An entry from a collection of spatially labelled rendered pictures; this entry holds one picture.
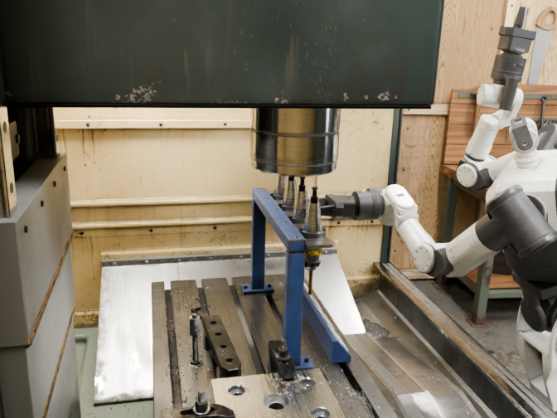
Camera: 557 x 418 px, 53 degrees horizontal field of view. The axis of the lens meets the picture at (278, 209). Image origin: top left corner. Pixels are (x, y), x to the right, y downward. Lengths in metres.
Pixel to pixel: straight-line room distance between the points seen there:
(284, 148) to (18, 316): 0.47
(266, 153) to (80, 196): 1.20
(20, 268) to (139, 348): 1.12
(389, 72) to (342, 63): 0.08
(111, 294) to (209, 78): 1.30
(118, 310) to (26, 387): 1.12
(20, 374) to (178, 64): 0.49
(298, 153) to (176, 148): 1.11
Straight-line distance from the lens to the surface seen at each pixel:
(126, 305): 2.00
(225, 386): 1.17
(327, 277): 2.14
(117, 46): 0.85
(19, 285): 0.82
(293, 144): 0.94
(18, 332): 0.85
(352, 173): 2.16
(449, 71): 4.00
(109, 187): 2.05
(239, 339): 1.50
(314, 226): 1.30
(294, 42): 0.87
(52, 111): 1.17
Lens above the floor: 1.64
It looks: 16 degrees down
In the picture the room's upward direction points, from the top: 2 degrees clockwise
